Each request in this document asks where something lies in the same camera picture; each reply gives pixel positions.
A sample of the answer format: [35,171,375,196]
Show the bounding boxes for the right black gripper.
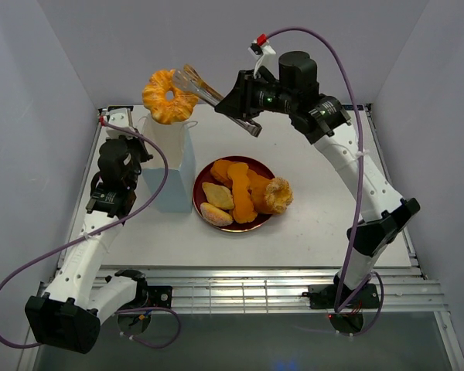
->
[213,70,295,120]

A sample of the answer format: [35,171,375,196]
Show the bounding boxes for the light blue paper bag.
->
[142,115,196,213]

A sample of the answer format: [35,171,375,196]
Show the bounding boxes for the large glazed ring bread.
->
[142,70,199,125]

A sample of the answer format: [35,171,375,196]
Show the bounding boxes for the pale leaf bread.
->
[202,182,234,210]

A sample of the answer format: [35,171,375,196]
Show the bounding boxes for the metal tongs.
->
[172,64,223,107]

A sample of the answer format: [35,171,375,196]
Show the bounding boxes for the sugared oval bread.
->
[200,203,234,227]

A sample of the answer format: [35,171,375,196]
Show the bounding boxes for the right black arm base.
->
[301,284,383,336]

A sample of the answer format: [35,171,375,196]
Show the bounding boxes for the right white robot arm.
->
[215,49,420,308]

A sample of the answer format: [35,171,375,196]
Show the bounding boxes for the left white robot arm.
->
[25,136,152,354]

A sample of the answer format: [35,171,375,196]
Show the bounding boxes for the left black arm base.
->
[117,286,172,335]

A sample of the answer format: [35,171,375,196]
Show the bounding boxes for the orange round bread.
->
[210,159,233,187]

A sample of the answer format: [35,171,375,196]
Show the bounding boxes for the orange bone-shaped bread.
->
[227,162,258,223]

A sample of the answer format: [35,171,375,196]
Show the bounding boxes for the dark red round plate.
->
[192,155,280,233]

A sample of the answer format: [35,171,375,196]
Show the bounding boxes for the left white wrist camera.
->
[99,107,135,142]

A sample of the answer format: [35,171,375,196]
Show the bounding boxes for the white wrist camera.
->
[248,33,276,77]
[99,107,135,142]

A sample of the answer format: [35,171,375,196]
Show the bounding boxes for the sugared ring donut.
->
[264,177,293,214]

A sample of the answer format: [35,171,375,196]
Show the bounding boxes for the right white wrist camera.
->
[248,33,276,77]

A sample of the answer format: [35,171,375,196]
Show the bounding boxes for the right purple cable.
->
[266,26,384,338]

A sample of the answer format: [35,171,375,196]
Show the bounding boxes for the purple cable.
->
[0,119,183,349]
[266,26,384,338]

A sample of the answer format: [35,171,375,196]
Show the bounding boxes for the aluminium rail frame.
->
[30,266,449,316]

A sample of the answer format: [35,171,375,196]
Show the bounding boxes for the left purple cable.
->
[0,119,183,349]

